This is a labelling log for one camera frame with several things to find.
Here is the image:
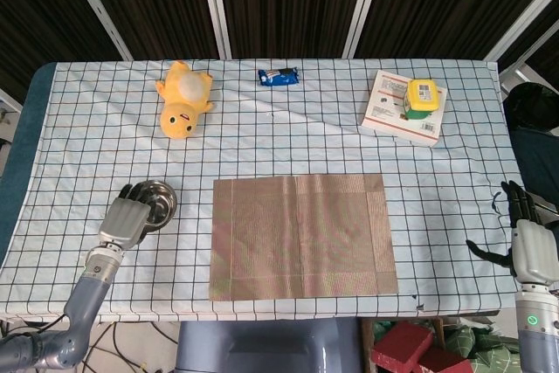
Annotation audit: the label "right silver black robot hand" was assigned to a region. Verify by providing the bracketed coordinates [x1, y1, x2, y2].
[465, 179, 559, 285]

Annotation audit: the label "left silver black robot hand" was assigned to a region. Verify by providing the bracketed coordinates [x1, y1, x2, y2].
[98, 180, 152, 248]

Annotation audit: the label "stainless steel bowl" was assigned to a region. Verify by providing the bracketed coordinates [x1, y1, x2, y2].
[130, 179, 179, 234]

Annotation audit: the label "brown woven placemat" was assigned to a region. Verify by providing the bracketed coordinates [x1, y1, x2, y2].
[208, 174, 399, 302]

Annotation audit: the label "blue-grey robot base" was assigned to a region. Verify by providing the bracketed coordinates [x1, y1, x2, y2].
[174, 318, 363, 373]

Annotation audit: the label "green patterned cloth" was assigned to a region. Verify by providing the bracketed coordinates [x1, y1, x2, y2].
[445, 324, 519, 373]

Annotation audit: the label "yellow plush toy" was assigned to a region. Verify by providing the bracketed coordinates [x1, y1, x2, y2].
[156, 60, 216, 141]

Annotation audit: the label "red box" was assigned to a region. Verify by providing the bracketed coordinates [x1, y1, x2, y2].
[371, 321, 434, 373]
[417, 346, 475, 373]

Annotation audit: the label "black bag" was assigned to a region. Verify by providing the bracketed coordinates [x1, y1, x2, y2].
[501, 82, 559, 134]

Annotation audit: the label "green tub with yellow lid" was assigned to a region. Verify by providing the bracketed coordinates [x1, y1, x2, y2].
[402, 79, 441, 121]

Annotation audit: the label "white black-checked tablecloth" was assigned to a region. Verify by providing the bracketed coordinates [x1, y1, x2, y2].
[0, 58, 559, 321]

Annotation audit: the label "white cardboard box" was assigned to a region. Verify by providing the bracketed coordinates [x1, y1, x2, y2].
[360, 70, 449, 148]

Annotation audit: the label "blue snack packet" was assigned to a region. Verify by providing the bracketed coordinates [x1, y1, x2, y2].
[257, 66, 301, 87]

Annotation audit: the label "black floor cables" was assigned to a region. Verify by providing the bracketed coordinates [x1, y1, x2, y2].
[80, 322, 180, 373]

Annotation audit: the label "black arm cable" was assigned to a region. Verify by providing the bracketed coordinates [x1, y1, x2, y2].
[24, 312, 72, 334]

